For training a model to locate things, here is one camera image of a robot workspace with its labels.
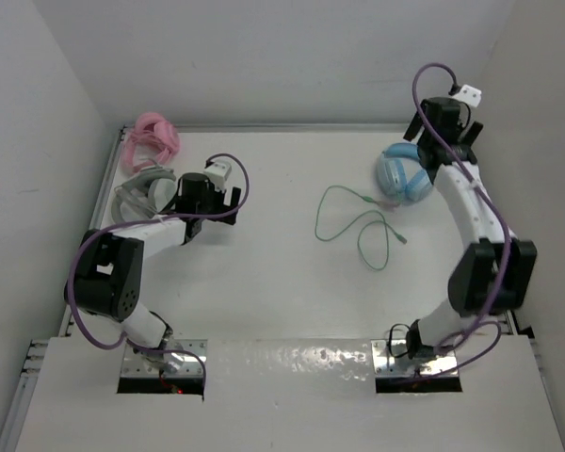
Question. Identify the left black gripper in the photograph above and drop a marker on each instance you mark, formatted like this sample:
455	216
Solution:
218	195

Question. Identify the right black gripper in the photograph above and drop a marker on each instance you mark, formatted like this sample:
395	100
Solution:
471	135

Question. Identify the blue headphones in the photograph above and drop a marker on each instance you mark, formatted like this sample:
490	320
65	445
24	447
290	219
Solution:
393	180

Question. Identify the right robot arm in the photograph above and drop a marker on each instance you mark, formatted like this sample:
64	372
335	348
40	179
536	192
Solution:
494	271

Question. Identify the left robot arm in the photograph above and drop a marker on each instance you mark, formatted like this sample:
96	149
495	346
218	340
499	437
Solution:
103	285

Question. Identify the grey headphones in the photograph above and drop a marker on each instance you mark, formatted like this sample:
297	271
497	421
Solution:
144	195

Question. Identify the pink headphones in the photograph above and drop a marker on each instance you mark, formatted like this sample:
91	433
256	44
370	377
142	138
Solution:
154	132

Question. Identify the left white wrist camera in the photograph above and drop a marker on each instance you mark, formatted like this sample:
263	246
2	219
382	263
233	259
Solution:
218	173

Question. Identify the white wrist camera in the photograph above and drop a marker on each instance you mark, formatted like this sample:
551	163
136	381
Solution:
218	173
466	94

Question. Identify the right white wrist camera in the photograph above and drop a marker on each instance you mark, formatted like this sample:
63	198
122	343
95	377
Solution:
466	94

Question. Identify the aluminium table frame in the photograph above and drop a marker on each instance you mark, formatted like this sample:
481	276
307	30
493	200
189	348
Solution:
289	321

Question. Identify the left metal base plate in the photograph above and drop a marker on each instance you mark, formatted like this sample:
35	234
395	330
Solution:
182	363

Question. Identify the metal base plate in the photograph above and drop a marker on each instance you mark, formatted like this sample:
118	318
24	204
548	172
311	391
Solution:
391	361
182	363

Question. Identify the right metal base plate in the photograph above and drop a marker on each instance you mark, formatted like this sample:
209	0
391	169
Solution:
391	361

